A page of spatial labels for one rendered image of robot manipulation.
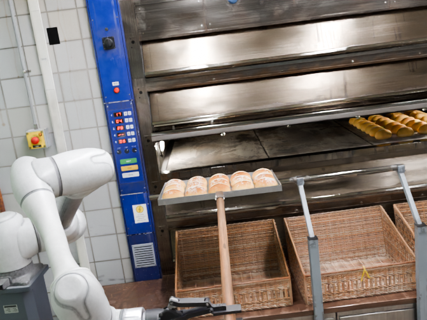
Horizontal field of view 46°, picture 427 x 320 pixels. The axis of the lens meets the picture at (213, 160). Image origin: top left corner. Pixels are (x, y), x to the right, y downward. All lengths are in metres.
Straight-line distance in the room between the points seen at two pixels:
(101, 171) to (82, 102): 1.13
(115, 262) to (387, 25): 1.95
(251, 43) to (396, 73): 0.78
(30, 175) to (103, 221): 1.33
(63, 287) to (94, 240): 1.82
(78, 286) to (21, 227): 1.07
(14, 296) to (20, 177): 0.73
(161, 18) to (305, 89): 0.83
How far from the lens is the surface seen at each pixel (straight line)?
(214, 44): 2.69
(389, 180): 2.95
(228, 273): 1.48
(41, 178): 1.61
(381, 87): 2.83
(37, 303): 2.27
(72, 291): 1.14
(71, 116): 2.79
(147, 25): 2.70
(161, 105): 2.71
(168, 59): 2.68
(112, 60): 2.68
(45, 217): 1.53
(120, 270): 3.00
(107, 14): 2.69
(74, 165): 1.64
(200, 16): 2.69
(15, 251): 2.19
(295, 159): 2.79
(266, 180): 2.25
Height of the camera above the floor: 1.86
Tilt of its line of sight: 13 degrees down
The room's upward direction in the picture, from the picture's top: 7 degrees counter-clockwise
